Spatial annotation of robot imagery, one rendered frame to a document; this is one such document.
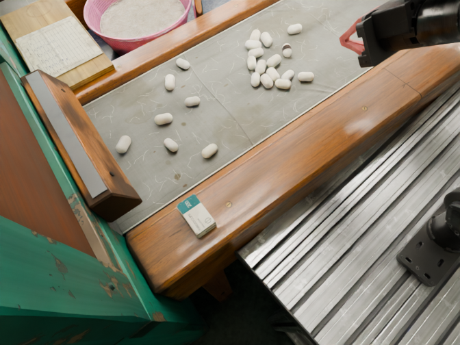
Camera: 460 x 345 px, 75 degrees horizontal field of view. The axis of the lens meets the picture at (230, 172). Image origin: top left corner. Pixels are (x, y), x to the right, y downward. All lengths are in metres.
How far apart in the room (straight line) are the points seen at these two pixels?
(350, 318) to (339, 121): 0.34
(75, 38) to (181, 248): 0.54
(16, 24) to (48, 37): 0.11
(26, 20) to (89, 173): 0.55
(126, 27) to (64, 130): 0.42
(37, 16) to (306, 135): 0.70
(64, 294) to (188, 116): 0.45
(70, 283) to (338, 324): 0.43
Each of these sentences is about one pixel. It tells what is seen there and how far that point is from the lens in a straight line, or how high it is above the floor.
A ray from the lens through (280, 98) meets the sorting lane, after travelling 0.63.
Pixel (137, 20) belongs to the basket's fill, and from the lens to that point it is 0.88.
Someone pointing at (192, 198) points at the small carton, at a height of 0.78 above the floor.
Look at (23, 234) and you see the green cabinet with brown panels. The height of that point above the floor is 1.03.
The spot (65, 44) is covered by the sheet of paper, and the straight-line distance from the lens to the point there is 0.81.
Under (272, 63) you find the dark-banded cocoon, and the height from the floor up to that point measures 0.76.
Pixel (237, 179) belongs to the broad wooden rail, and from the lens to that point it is 0.50.
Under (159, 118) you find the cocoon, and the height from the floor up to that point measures 0.76.
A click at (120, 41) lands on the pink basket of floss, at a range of 0.78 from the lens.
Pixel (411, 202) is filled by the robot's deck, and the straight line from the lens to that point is 0.66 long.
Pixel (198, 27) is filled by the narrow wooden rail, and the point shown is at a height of 0.76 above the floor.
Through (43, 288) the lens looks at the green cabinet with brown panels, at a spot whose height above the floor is 1.04.
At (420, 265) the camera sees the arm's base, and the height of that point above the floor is 0.68.
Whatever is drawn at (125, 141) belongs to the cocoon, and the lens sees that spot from 0.59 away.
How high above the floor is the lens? 1.22
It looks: 62 degrees down
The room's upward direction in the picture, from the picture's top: 7 degrees counter-clockwise
